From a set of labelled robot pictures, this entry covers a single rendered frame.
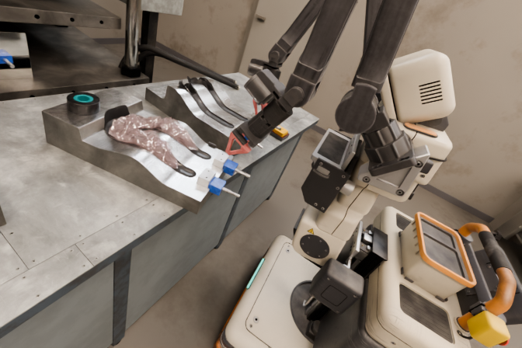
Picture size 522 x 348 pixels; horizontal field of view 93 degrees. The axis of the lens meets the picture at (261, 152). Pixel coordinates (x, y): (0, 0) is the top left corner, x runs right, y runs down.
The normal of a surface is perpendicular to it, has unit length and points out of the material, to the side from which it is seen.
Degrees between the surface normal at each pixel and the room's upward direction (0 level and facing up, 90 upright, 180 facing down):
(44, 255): 0
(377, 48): 90
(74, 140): 90
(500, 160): 90
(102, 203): 0
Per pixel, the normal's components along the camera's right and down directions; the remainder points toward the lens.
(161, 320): 0.32, -0.78
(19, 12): 0.79, 0.54
